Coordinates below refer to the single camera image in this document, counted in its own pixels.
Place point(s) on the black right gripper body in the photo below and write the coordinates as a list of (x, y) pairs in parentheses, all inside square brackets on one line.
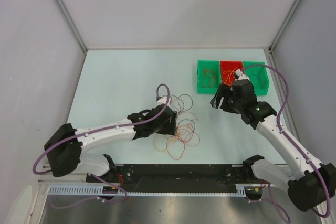
[(238, 105)]

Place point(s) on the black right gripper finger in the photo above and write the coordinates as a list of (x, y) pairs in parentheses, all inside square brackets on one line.
[(216, 100), (224, 96)]

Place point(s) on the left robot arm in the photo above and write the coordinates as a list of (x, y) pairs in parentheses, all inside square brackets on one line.
[(68, 150)]

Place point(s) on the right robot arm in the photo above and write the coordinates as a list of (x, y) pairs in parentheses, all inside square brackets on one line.
[(308, 182)]

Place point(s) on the green bin left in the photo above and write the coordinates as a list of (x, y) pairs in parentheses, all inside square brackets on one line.
[(208, 76)]

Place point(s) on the green bin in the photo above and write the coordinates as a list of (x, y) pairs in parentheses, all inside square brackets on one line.
[(208, 76), (258, 76)]

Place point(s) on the red bin middle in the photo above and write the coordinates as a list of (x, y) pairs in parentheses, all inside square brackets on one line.
[(227, 69)]

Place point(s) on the green bin right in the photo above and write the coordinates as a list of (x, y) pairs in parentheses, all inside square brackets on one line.
[(258, 76)]

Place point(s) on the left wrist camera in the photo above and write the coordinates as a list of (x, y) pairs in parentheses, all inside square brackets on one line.
[(164, 100)]

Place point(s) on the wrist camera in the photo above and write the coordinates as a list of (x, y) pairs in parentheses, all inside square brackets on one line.
[(239, 75), (164, 100)]

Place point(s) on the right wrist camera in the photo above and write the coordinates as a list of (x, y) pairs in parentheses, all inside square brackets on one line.
[(239, 75)]

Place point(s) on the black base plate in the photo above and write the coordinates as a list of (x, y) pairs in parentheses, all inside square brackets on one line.
[(183, 178)]

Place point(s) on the aluminium frame post right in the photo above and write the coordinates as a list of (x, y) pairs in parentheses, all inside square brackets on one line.
[(288, 17)]

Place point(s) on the aluminium frame post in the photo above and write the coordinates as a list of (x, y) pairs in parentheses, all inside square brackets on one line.
[(60, 4), (288, 17)]

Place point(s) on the aluminium frame post left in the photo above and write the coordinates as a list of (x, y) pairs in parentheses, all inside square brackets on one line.
[(60, 4)]

